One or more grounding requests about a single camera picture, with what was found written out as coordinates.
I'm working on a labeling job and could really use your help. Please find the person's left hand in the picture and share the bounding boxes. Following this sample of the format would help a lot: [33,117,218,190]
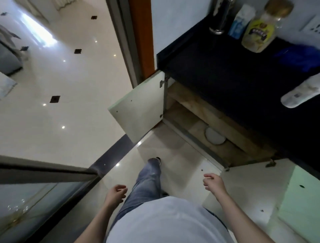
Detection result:
[104,185,128,210]

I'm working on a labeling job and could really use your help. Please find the person's right hand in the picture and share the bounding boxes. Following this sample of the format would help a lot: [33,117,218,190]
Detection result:
[203,173,228,200]

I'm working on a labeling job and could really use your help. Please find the light green cabinet door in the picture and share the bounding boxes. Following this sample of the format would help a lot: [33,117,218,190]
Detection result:
[107,70,168,144]
[203,161,297,226]

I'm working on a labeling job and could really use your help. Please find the cream plate with script print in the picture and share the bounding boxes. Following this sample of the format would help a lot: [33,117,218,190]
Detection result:
[204,127,227,146]

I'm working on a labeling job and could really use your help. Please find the light green kitchen cabinet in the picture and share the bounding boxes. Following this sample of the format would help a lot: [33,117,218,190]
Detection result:
[107,70,320,243]

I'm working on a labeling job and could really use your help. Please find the person's right forearm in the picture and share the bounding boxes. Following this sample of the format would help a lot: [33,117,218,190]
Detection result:
[215,192,275,243]

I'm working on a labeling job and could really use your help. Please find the person's left forearm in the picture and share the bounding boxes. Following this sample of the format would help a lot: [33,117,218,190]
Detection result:
[72,202,117,243]

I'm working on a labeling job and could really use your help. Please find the person's blue jeans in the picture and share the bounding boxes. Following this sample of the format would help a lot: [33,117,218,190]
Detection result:
[110,158,227,231]

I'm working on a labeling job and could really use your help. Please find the person's white shirt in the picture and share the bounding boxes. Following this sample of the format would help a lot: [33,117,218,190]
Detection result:
[106,196,234,243]

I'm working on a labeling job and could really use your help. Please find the glass sliding door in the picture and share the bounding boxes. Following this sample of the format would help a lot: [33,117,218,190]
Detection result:
[0,155,103,243]

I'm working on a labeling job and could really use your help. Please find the white bottle red cap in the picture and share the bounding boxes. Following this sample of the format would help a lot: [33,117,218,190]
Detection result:
[280,74,320,108]

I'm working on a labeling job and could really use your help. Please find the blue crumpled cloth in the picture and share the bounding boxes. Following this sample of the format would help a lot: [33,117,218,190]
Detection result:
[274,44,320,73]

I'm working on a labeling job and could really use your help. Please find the white paper bag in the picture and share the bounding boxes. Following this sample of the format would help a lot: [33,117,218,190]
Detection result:
[0,71,18,100]

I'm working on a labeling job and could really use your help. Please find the clear jar gold lid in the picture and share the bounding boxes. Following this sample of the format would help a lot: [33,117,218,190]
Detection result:
[241,0,294,53]

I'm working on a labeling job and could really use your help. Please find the grey metal door jamb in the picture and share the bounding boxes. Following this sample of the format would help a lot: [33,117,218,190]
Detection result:
[106,0,143,88]

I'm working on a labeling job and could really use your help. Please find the blue white milk carton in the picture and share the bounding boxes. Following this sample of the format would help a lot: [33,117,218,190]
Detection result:
[228,4,256,40]

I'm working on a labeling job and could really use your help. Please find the black metal chopstick holder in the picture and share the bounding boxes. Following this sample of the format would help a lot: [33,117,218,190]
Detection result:
[209,0,234,35]

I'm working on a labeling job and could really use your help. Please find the grey sofa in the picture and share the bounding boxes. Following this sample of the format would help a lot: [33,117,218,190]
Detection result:
[0,40,24,77]

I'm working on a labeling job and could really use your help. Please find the grey striped blanket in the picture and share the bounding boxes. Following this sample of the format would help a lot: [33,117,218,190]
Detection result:
[0,24,29,60]

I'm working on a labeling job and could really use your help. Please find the white curtain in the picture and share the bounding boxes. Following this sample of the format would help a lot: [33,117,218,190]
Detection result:
[54,0,75,11]

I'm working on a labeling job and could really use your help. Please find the orange wooden door frame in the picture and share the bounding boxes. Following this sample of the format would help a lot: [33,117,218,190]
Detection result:
[129,0,157,80]

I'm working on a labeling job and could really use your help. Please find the white wall power socket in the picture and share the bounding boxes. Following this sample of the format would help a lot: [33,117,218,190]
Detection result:
[300,15,320,35]

